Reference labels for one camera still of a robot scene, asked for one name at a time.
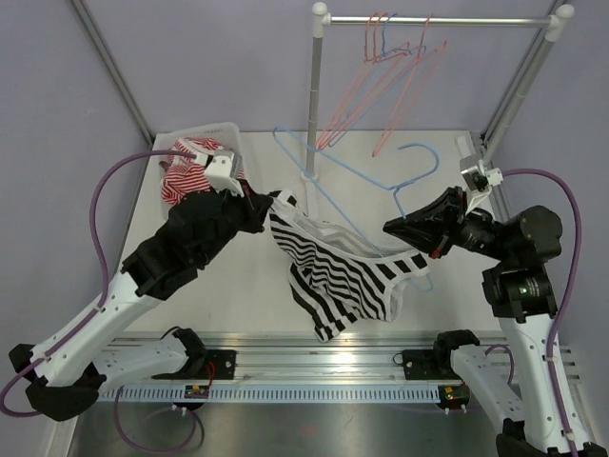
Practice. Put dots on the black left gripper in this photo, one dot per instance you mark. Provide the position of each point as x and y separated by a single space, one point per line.
255 207

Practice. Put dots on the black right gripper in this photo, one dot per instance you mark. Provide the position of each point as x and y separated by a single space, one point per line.
436 227

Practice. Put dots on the red striped tank top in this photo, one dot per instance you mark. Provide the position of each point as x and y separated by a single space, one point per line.
181 174

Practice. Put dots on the black white striped tank top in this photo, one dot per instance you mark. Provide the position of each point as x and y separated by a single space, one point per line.
334 275

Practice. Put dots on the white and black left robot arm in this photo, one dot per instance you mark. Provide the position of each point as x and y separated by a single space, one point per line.
68 372

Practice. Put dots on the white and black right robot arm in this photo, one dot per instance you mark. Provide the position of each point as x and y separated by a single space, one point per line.
540 419

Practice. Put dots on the white plastic laundry basket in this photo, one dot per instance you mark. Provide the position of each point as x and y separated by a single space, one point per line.
226 133

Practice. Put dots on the silver white clothes rack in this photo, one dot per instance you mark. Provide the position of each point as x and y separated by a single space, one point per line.
550 27

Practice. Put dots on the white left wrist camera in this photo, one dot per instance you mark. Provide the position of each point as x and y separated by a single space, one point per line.
221 172

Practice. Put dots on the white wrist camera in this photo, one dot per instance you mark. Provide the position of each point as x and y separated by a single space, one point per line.
221 172
480 179

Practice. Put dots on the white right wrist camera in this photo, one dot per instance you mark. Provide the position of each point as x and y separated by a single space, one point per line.
480 179

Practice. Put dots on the aluminium mounting rail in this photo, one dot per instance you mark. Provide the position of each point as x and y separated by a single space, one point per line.
360 358

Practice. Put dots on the white slotted cable duct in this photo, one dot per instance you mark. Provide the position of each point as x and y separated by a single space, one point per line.
276 394

